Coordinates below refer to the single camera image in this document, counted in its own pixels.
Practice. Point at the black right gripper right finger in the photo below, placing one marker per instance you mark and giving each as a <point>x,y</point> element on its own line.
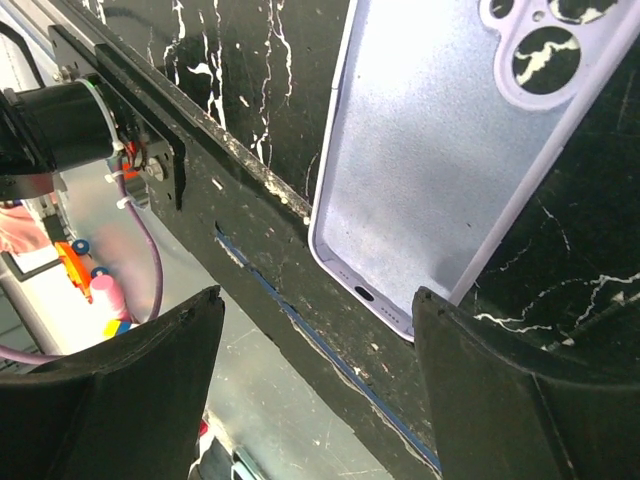
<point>504,409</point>

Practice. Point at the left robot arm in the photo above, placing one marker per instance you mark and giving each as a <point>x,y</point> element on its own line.
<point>51,129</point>

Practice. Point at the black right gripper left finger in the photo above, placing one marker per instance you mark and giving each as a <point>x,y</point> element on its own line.
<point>127,408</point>

